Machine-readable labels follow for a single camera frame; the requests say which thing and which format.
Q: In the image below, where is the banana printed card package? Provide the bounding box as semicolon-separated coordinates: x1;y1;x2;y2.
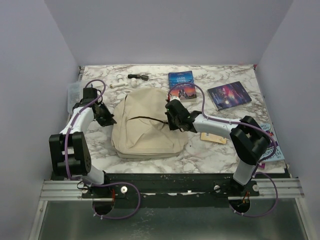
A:
200;132;227;144

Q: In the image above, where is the beige student backpack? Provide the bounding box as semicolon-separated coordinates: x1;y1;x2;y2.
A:
111;87;189;159

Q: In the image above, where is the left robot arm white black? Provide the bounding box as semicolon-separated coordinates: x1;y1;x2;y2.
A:
49;87;117;198

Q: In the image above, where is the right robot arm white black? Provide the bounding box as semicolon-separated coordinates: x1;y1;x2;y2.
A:
165;99;274;196

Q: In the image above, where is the clear plastic organizer box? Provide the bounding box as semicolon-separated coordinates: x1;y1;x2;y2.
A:
67;82;83;114

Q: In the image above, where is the Jane Eyre blue book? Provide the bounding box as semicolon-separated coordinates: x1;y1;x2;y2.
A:
168;70;197;102

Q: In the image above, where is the white plastic pipe fitting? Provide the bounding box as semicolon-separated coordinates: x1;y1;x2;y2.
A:
109;74;128;89

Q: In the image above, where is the small white round cap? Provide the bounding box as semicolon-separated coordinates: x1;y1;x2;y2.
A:
131;78;139;88

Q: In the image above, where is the black cylindrical tool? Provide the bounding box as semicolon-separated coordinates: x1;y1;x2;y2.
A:
127;74;149;81

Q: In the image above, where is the dark purple book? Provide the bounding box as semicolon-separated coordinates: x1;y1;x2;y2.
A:
207;81;252;111

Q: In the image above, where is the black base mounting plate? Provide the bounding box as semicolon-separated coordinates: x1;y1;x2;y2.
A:
84;173;253;211

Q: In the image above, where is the Treehouse book blue cover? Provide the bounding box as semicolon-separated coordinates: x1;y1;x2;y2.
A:
259;123;285;163

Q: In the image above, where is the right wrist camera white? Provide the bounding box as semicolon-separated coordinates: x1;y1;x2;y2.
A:
169;95;181;102

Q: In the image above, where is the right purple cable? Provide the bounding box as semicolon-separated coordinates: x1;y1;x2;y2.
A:
166;83;280;218

